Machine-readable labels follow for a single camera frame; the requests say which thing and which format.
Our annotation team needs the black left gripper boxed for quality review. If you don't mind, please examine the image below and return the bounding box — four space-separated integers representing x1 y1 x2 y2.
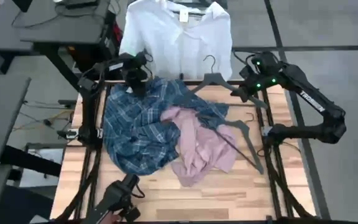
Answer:
123 65 150 98

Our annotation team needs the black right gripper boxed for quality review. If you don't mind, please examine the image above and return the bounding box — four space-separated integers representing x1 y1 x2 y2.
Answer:
230 70 272 103

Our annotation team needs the blue plaid shirt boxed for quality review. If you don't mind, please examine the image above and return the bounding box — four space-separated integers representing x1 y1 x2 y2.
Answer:
103 77 229 176

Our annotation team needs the white shirt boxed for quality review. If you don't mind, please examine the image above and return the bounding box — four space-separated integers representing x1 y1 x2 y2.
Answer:
119 0 233 82

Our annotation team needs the pink shirt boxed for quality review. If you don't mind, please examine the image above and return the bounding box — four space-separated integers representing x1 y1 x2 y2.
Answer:
160 106 239 187

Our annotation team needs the red object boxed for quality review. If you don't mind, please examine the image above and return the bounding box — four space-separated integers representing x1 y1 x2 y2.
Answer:
113 23 122 44

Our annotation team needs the white power strip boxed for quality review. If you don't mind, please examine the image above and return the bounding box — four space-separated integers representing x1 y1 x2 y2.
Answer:
57 128 80 140

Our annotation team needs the dark grey desk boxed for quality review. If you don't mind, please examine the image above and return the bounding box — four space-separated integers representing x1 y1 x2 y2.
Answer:
0 0 34 52
0 76 32 167
19 0 113 91

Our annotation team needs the black flat device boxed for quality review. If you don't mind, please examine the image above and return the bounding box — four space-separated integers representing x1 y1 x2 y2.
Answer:
54 0 99 9

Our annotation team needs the person's hand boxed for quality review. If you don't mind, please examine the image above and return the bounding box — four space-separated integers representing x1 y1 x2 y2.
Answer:
101 212 121 224

